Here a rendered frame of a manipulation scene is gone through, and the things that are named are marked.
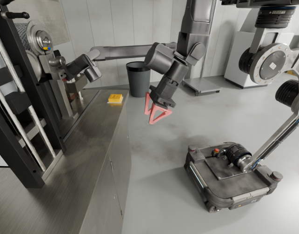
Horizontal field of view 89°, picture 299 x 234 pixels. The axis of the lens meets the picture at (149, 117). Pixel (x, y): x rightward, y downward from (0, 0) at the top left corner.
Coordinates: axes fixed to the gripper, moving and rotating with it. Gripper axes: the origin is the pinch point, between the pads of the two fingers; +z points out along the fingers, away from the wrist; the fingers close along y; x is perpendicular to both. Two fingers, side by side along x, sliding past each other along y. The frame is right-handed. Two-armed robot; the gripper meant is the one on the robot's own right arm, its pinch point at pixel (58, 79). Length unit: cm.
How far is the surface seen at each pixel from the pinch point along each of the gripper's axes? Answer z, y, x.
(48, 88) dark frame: -2.1, -12.9, -0.8
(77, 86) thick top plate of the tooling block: -2.0, 5.6, -8.1
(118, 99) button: -17.1, 6.6, -26.5
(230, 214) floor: -44, -14, -149
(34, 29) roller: -13.8, -8.5, 18.3
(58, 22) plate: 15, 73, 35
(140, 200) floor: 20, -5, -112
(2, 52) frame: -22.2, -38.6, 10.0
